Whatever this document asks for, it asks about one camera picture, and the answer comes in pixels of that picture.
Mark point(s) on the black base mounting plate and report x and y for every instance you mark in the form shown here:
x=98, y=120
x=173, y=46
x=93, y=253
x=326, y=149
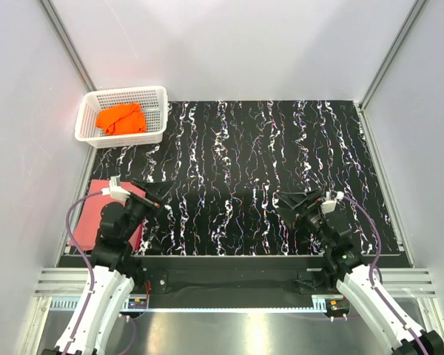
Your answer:
x=252, y=277

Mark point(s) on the folded pink t shirt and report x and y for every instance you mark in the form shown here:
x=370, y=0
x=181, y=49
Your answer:
x=87, y=227

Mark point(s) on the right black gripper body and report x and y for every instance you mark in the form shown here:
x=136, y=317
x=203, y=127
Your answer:
x=314, y=220

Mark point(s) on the white plastic perforated basket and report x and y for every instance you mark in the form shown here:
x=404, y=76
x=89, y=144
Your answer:
x=153, y=101

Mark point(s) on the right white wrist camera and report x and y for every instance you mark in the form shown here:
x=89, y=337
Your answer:
x=330, y=201

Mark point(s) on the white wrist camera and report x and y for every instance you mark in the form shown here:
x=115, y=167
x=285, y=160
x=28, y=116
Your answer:
x=330, y=201
x=115, y=191

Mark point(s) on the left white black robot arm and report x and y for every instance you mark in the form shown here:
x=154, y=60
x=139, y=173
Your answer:
x=113, y=271

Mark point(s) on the slotted cable duct rail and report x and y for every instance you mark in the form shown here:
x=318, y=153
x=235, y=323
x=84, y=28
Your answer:
x=224, y=304

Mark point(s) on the orange t shirt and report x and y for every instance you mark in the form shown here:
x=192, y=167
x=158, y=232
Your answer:
x=122, y=119

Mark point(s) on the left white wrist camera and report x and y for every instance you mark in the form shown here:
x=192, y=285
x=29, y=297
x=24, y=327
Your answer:
x=115, y=191

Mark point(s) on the left aluminium frame post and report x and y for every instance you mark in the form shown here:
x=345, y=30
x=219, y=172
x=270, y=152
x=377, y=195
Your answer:
x=64, y=38

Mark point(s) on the right aluminium frame post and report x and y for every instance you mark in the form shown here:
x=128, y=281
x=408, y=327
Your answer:
x=402, y=35

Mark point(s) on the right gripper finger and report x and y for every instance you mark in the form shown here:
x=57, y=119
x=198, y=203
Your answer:
x=300, y=198
x=290, y=213

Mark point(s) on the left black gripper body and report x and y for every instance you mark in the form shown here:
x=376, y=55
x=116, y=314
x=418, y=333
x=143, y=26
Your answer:
x=138, y=209

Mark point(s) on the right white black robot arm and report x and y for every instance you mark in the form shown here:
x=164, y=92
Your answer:
x=346, y=271

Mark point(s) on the black marbled table mat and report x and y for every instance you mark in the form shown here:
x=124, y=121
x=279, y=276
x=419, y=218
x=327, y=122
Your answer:
x=229, y=159

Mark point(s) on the aluminium frame post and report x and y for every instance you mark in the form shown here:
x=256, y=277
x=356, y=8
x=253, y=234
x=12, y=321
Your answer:
x=402, y=35
x=64, y=38

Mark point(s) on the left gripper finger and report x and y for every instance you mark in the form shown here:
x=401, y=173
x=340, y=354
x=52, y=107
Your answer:
x=158, y=191
x=140, y=184

